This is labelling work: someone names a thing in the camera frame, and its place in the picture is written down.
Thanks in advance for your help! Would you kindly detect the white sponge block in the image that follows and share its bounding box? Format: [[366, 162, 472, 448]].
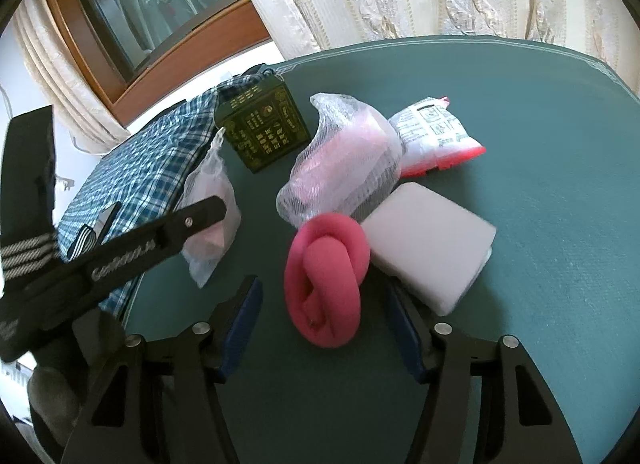
[[361, 182, 497, 317]]

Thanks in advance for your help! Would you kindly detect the pink towel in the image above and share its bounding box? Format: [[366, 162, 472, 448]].
[[283, 213, 370, 348]]

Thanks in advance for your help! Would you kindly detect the red white sachet packet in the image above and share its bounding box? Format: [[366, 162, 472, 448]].
[[388, 97, 486, 178]]

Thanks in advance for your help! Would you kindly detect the dark green gold box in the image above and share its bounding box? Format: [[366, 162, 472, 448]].
[[215, 74, 310, 174]]

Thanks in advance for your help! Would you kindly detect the large mesh bag pink item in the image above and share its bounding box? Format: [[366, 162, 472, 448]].
[[276, 92, 402, 228]]

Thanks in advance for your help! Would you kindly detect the gloved left hand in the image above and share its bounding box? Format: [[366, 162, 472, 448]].
[[27, 309, 125, 461]]

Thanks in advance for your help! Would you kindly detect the blue plaid shirt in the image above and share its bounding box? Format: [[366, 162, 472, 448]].
[[55, 74, 262, 318]]

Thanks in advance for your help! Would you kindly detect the green table mat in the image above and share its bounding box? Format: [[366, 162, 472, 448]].
[[127, 37, 639, 463]]

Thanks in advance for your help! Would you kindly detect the wooden framed window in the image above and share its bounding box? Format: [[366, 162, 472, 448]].
[[46, 0, 270, 125]]

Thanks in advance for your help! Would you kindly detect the cream embroidered curtain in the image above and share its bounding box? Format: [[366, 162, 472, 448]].
[[8, 0, 639, 154]]

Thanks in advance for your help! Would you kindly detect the black striped wrist strap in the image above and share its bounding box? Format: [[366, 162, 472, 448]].
[[0, 104, 64, 295]]

